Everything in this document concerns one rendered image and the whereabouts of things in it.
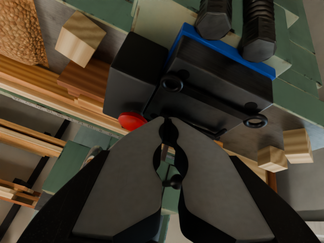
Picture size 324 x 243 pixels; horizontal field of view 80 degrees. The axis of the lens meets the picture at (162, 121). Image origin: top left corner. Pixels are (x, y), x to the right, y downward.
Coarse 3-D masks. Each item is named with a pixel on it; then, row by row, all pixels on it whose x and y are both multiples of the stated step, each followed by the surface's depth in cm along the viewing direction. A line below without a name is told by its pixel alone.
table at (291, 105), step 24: (48, 0) 24; (72, 0) 24; (96, 0) 25; (120, 0) 27; (288, 0) 22; (48, 24) 27; (96, 24) 25; (120, 24) 25; (288, 24) 22; (48, 48) 31; (288, 96) 31; (312, 96) 33; (288, 120) 31; (312, 120) 30; (240, 144) 41; (264, 144) 39; (312, 144) 35
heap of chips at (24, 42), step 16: (0, 0) 23; (16, 0) 24; (32, 0) 24; (0, 16) 24; (16, 16) 24; (32, 16) 26; (0, 32) 25; (16, 32) 26; (32, 32) 27; (0, 48) 28; (16, 48) 28; (32, 48) 29; (32, 64) 32; (48, 64) 34
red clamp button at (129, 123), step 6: (120, 114) 19; (126, 114) 18; (132, 114) 18; (138, 114) 18; (120, 120) 19; (126, 120) 18; (132, 120) 18; (138, 120) 18; (144, 120) 18; (126, 126) 19; (132, 126) 19; (138, 126) 18
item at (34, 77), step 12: (0, 60) 33; (12, 60) 34; (0, 72) 33; (12, 72) 33; (24, 72) 34; (36, 72) 35; (48, 72) 35; (24, 84) 34; (36, 84) 34; (48, 84) 34; (60, 96) 35; (72, 96) 35
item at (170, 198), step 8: (160, 168) 31; (168, 168) 31; (160, 176) 30; (168, 176) 31; (168, 192) 30; (176, 192) 30; (168, 200) 29; (176, 200) 29; (168, 208) 29; (176, 208) 29
